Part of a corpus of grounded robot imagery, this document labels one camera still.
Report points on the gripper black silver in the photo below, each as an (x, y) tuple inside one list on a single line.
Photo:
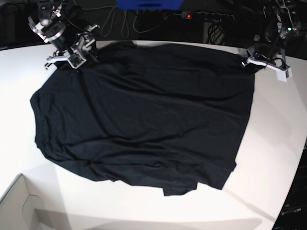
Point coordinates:
[(265, 56), (68, 43)]

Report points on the black long-sleeve t-shirt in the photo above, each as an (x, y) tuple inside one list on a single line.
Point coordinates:
[(169, 116)]

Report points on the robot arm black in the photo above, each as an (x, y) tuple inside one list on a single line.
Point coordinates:
[(280, 25), (51, 12)]

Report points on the blue box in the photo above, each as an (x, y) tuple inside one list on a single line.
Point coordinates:
[(149, 4)]

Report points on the white plastic bin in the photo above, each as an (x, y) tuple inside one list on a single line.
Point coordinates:
[(21, 210)]

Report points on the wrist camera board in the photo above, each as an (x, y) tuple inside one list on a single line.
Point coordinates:
[(75, 60)]

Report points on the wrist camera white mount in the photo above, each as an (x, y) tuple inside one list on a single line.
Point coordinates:
[(283, 75)]

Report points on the black power strip red switch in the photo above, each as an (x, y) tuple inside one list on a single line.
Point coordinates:
[(207, 16)]

